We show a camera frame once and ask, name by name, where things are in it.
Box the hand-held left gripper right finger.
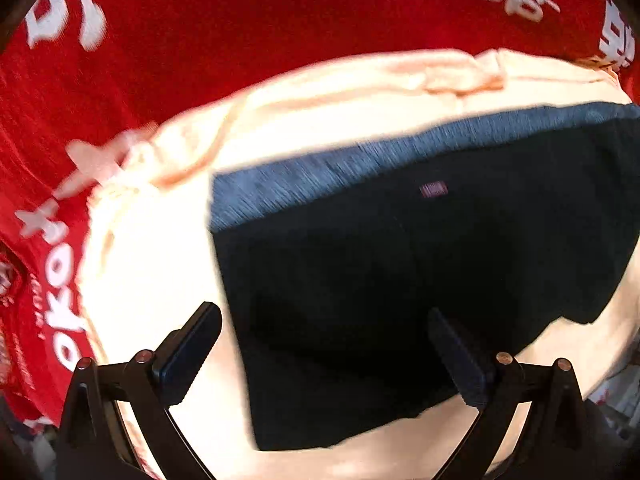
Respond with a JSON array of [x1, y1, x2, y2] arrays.
[[427, 307, 593, 480]]

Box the black pants with grey waistband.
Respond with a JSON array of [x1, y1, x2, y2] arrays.
[[210, 102, 640, 452]]

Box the cream quilt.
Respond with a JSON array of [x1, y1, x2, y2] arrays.
[[82, 49, 640, 480]]

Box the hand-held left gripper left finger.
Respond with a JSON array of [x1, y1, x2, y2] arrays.
[[55, 301, 223, 480]]

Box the red printed bedspread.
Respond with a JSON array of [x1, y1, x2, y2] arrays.
[[0, 0, 640, 441]]

